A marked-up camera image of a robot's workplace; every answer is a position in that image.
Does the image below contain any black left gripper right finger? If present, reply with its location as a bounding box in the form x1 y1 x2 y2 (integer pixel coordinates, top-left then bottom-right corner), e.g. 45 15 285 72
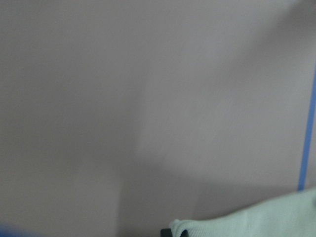
180 230 189 237

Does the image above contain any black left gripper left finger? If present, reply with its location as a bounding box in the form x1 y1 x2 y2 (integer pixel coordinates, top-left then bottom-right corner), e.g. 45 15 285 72
160 229 173 237

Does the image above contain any olive green long-sleeve shirt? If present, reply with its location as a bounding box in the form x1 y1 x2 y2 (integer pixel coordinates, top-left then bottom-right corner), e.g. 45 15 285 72
170 188 316 237

